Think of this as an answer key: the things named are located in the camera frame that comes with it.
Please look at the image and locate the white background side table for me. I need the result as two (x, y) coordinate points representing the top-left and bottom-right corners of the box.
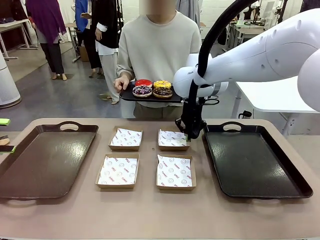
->
(0, 18), (38, 61)

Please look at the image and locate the person in black jacket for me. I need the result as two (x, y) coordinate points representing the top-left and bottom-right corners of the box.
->
(90, 0), (124, 105)

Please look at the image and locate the purple sprinkled donut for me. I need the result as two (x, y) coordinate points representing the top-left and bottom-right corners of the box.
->
(132, 84), (153, 98)

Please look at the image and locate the person in beige sweater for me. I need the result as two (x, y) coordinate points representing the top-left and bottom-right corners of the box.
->
(116, 0), (202, 120)

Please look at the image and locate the person in grey cardigan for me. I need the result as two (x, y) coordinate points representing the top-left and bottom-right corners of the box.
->
(176, 0), (201, 25)

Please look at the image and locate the red glazed donut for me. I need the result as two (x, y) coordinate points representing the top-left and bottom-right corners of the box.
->
(134, 78), (153, 88)

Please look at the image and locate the brown plastic tray with handles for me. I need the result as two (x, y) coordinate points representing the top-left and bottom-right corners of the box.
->
(0, 121), (100, 203)

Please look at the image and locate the person's right forearm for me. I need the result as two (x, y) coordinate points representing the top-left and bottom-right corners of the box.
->
(119, 71), (135, 81)

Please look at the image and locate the person in blue top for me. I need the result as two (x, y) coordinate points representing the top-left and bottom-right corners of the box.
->
(74, 0), (93, 33)

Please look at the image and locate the person's right hand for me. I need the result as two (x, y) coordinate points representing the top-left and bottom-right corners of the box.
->
(113, 76), (131, 91)

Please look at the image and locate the small wooden desk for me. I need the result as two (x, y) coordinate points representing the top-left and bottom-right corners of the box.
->
(65, 22), (85, 63)

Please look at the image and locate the chocolate sprinkled donut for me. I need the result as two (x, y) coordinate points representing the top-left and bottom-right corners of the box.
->
(152, 86), (174, 99)

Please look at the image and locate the white cylindrical air purifier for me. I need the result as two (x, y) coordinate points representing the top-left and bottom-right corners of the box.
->
(0, 51), (22, 109)

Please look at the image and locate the large white table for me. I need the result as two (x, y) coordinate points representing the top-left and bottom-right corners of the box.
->
(234, 79), (320, 137)

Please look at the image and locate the yellow sprinkled donut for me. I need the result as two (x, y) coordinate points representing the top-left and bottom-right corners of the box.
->
(153, 79), (172, 89)

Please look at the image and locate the cardboard box on floor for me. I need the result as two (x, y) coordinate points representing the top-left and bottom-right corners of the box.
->
(79, 45), (90, 62)

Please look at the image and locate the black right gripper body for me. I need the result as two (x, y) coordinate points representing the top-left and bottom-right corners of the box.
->
(181, 98), (206, 140)

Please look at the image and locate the black plastic tray with handles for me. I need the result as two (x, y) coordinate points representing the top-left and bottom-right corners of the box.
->
(202, 121), (314, 200)

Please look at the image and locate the black backpack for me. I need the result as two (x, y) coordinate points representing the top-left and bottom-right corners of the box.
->
(216, 26), (228, 46)

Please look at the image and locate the wooden background work table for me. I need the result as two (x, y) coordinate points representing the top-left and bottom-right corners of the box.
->
(232, 21), (270, 53)

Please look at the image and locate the small black serving tray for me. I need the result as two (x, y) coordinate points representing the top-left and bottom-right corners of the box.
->
(118, 83), (185, 104)

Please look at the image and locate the person in dark top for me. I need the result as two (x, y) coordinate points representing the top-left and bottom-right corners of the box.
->
(302, 0), (320, 13)

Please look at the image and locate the person in purple shawl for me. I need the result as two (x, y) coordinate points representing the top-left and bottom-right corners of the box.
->
(26, 0), (68, 81)

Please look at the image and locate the kraft cardboard food box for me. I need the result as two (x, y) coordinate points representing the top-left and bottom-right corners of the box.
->
(108, 126), (144, 152)
(157, 128), (191, 152)
(155, 154), (197, 192)
(95, 152), (140, 190)

